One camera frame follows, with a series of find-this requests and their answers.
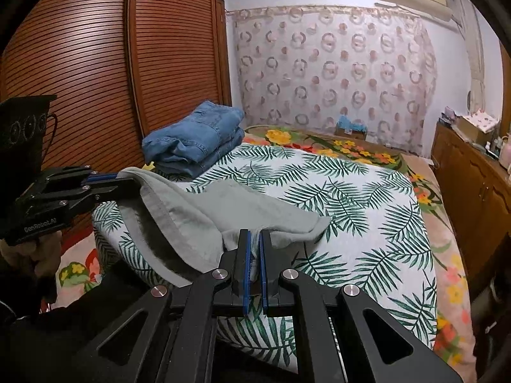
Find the floral blanket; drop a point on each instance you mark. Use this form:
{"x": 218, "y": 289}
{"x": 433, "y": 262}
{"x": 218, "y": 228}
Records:
{"x": 447, "y": 287}

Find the leaf print bedsheet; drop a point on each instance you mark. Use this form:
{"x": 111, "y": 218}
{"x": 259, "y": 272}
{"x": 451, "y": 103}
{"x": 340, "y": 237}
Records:
{"x": 359, "y": 207}

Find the wooden louvered wardrobe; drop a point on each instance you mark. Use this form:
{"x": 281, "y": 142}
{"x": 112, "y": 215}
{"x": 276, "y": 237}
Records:
{"x": 99, "y": 68}

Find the wooden cabinet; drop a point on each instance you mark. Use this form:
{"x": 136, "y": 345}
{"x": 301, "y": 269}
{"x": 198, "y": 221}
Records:
{"x": 475, "y": 199}

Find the wrapped air conditioner pipe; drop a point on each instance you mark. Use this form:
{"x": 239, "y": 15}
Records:
{"x": 473, "y": 48}

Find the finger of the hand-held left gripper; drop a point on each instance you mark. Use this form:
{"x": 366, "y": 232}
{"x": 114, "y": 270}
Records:
{"x": 111, "y": 189}
{"x": 80, "y": 175}

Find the circle pattern curtain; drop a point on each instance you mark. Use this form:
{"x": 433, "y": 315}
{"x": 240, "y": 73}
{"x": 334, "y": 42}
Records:
{"x": 331, "y": 72}

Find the folded blue jeans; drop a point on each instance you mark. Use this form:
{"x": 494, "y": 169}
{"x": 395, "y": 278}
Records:
{"x": 195, "y": 139}

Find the person's left hand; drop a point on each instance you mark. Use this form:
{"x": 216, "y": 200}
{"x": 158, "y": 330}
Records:
{"x": 32, "y": 255}

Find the white floral box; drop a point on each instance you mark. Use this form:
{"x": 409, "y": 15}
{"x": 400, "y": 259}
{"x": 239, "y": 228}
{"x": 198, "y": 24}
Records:
{"x": 477, "y": 125}

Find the purple container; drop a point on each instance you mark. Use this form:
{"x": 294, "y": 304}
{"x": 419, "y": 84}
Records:
{"x": 449, "y": 116}

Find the grey pants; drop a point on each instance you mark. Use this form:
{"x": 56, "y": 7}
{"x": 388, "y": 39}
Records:
{"x": 187, "y": 223}

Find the pink bottle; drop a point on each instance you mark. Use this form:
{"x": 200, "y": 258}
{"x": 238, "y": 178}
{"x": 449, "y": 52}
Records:
{"x": 506, "y": 151}

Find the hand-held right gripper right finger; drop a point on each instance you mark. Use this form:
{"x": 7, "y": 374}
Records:
{"x": 263, "y": 263}

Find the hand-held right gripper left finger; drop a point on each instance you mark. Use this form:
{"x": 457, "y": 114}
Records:
{"x": 248, "y": 257}

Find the cardboard box with blue cloth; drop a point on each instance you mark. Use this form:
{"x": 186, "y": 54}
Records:
{"x": 350, "y": 127}

